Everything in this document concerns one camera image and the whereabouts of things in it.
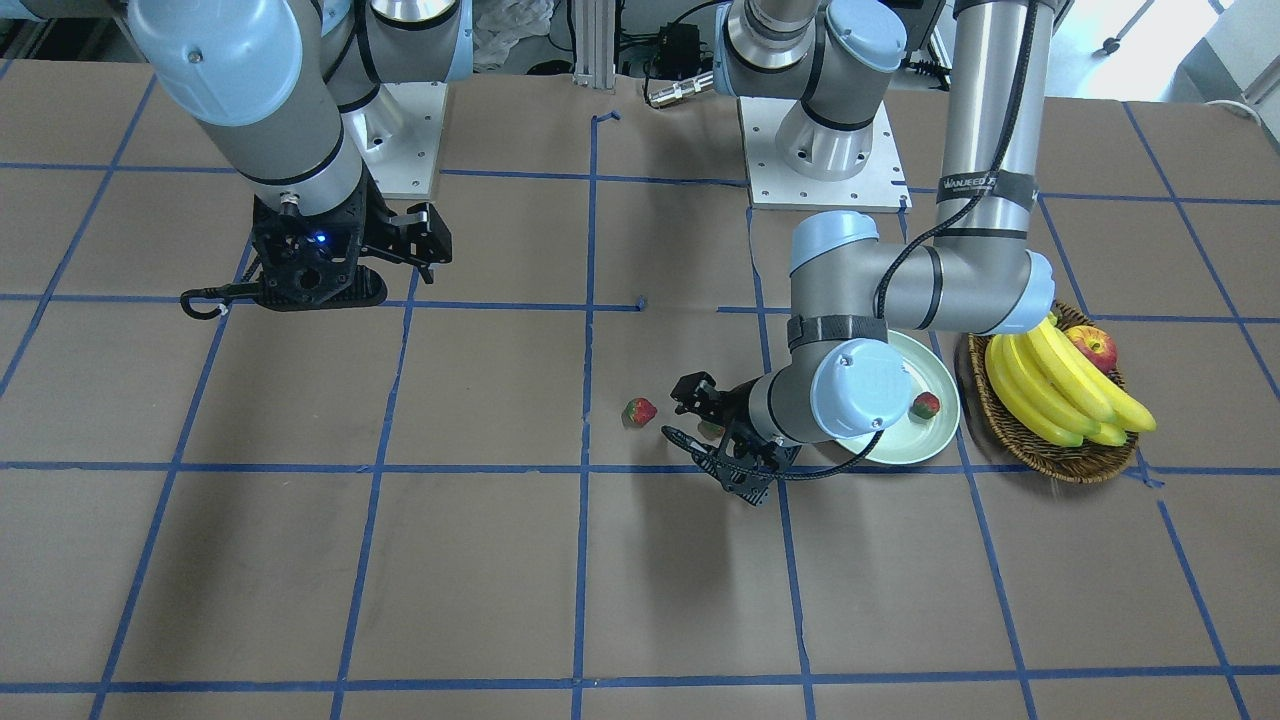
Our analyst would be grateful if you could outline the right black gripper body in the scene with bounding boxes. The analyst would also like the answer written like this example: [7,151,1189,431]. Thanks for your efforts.
[348,184,454,269]

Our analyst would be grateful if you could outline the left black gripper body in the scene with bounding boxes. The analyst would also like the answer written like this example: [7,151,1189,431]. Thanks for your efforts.
[669,372,773,446]

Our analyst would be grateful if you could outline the red strawberry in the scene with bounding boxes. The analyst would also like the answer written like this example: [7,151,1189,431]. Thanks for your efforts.
[698,420,724,443]
[621,397,658,429]
[909,391,942,421]

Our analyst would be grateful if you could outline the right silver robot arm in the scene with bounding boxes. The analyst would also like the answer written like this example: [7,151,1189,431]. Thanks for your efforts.
[3,1,474,273]

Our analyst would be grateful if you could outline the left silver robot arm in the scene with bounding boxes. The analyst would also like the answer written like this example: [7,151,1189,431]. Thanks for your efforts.
[712,1,1061,448]

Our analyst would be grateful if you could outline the light green plate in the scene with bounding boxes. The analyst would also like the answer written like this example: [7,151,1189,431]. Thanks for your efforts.
[867,331,963,465]

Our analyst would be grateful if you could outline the small black power brick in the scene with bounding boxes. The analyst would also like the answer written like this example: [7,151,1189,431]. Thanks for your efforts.
[650,22,704,81]

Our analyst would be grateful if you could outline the yellow banana bunch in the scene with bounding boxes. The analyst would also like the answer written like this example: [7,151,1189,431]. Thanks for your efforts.
[986,314,1157,447]

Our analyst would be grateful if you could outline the woven wicker basket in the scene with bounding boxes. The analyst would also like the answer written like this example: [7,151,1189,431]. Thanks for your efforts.
[954,333,1140,484]

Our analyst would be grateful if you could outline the red yellow apple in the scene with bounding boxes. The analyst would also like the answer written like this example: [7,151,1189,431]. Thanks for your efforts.
[1065,325,1117,374]

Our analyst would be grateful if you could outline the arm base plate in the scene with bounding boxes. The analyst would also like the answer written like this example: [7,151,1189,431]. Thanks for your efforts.
[739,97,913,213]
[342,82,449,201]

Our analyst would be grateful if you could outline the aluminium frame post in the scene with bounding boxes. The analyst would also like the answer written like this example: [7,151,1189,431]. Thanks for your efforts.
[564,0,620,94]

